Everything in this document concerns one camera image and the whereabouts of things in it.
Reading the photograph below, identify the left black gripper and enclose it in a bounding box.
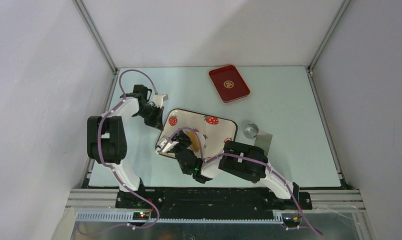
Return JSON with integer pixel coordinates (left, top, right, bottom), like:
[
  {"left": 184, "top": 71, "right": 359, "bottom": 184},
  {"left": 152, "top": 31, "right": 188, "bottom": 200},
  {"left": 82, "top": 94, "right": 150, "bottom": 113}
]
[{"left": 135, "top": 104, "right": 164, "bottom": 131}]

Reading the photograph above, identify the wooden dough roller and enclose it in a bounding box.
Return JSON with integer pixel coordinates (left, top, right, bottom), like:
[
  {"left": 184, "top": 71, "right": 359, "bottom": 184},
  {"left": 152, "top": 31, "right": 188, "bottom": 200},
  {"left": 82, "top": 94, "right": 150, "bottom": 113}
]
[{"left": 185, "top": 131, "right": 201, "bottom": 153}]

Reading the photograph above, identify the strawberry print tray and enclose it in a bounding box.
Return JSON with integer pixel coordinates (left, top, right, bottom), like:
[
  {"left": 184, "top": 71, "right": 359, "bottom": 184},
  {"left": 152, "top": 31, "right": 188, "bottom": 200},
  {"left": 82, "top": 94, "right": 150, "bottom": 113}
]
[{"left": 158, "top": 109, "right": 238, "bottom": 160}]

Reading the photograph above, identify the white dough piece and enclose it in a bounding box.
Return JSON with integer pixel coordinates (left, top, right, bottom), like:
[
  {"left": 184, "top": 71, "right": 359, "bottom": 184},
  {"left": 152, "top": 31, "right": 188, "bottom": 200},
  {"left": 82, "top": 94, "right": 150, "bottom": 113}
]
[{"left": 194, "top": 134, "right": 206, "bottom": 152}]

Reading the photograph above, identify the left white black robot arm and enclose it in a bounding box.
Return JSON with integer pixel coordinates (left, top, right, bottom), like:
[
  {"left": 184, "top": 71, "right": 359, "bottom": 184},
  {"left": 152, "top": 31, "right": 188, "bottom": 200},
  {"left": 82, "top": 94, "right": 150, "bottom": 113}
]
[{"left": 87, "top": 84, "right": 169, "bottom": 208}]

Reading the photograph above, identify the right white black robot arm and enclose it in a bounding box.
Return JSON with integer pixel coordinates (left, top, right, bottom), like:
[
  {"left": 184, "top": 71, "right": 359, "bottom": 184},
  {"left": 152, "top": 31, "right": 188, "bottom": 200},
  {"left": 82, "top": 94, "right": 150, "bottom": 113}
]
[{"left": 156, "top": 128, "right": 300, "bottom": 209}]

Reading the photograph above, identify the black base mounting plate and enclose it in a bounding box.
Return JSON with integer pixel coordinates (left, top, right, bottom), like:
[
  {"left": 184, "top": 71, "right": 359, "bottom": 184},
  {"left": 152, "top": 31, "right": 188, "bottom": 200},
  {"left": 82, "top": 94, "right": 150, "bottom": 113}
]
[{"left": 115, "top": 187, "right": 297, "bottom": 220}]

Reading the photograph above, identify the red lacquer tray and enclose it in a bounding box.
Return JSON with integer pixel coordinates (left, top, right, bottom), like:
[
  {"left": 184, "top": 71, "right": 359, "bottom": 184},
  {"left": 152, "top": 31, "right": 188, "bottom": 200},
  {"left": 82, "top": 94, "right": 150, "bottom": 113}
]
[{"left": 208, "top": 65, "right": 251, "bottom": 103}]

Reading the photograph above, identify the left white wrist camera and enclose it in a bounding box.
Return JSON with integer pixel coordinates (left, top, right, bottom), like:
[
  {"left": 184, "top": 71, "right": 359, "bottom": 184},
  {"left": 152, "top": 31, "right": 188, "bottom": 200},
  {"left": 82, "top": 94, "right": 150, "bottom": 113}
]
[{"left": 152, "top": 94, "right": 169, "bottom": 109}]

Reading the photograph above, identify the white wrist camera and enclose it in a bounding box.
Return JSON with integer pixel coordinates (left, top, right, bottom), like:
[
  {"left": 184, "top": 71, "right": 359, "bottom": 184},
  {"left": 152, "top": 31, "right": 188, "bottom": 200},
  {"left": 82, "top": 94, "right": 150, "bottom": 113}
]
[
  {"left": 155, "top": 136, "right": 179, "bottom": 154},
  {"left": 152, "top": 94, "right": 169, "bottom": 109}
]

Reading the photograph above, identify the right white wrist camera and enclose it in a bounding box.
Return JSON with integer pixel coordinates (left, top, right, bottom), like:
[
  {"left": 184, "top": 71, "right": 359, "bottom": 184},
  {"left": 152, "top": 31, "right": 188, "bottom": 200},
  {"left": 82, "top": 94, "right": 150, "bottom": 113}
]
[{"left": 155, "top": 136, "right": 179, "bottom": 154}]

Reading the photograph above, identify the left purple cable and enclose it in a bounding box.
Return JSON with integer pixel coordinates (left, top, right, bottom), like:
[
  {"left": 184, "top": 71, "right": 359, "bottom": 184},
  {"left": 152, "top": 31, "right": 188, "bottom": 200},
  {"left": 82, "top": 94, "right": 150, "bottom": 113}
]
[{"left": 76, "top": 68, "right": 160, "bottom": 236}]

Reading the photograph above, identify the round metal cutter ring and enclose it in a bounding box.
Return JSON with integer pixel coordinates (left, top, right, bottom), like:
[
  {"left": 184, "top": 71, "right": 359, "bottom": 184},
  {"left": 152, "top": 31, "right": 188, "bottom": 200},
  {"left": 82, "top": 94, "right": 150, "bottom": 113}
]
[{"left": 243, "top": 123, "right": 260, "bottom": 139}]

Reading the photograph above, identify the metal spatula red handle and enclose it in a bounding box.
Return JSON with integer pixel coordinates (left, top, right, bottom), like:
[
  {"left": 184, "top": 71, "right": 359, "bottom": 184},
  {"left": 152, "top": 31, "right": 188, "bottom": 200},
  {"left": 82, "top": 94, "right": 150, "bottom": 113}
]
[{"left": 250, "top": 130, "right": 274, "bottom": 184}]

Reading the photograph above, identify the aluminium frame rail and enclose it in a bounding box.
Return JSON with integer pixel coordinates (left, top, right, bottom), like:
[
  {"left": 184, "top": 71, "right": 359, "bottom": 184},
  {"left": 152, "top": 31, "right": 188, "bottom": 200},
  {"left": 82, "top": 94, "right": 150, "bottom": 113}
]
[{"left": 66, "top": 187, "right": 366, "bottom": 222}]

